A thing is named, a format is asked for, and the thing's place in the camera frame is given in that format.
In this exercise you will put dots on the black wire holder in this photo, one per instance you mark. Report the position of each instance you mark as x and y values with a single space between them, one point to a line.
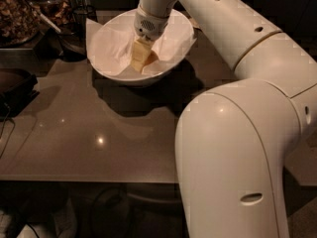
81 14

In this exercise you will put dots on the white bowl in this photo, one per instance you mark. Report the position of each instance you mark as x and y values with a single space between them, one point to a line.
145 76

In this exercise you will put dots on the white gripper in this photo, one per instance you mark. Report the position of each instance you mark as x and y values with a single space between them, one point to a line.
150 25

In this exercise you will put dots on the white paper in bowl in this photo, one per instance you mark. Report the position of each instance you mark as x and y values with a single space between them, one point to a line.
105 47

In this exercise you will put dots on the large glass jar of snacks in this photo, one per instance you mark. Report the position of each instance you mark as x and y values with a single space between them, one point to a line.
18 23

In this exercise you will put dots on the black device at left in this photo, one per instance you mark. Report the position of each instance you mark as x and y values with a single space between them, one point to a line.
17 90

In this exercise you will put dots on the orange fruit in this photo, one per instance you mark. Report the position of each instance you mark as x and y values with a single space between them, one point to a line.
152 58

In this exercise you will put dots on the dark glass cup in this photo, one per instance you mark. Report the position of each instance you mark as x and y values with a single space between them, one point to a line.
72 43

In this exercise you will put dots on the white shoe under table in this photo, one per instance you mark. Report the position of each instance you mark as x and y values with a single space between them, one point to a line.
62 213

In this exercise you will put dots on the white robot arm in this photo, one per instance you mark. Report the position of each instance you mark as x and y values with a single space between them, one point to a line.
231 141

